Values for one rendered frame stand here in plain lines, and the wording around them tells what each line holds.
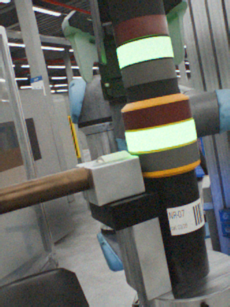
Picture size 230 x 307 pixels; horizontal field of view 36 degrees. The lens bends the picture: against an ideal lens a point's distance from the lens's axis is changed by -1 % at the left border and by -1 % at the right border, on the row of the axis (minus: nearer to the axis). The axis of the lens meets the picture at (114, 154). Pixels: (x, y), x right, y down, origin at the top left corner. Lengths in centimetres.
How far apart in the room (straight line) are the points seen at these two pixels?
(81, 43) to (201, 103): 31
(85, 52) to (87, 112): 58
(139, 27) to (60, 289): 27
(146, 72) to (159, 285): 13
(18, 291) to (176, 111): 25
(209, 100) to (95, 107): 38
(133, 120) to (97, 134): 72
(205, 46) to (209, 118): 53
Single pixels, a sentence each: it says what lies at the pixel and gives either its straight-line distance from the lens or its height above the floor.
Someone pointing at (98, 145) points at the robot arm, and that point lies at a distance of 94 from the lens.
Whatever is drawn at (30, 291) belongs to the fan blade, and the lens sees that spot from 38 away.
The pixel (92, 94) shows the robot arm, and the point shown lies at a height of 163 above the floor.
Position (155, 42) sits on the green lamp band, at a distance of 22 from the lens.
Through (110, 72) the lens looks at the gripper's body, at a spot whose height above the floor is 162.
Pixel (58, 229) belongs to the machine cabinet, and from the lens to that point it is 499.
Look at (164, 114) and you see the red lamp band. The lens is 21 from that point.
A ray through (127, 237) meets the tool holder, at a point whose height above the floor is 150.
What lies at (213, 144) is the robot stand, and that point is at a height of 142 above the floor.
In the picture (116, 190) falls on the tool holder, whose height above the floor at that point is 153.
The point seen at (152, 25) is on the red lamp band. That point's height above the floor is 162.
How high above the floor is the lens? 157
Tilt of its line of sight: 7 degrees down
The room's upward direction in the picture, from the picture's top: 12 degrees counter-clockwise
